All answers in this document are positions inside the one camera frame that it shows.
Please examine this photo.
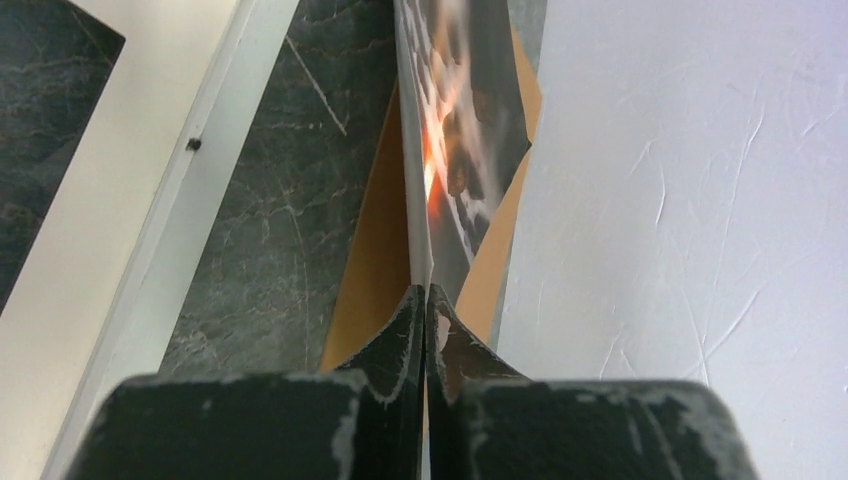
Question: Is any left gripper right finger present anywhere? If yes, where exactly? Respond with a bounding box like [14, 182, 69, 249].
[425, 285, 757, 479]

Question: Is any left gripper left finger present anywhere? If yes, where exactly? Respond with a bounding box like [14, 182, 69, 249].
[66, 285, 426, 479]

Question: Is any white mat board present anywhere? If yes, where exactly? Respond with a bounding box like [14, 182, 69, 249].
[1, 1, 238, 479]

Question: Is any sunset landscape photo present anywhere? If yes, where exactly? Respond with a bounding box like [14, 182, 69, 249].
[394, 1, 530, 302]

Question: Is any white picture frame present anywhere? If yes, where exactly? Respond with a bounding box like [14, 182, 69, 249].
[41, 0, 297, 479]

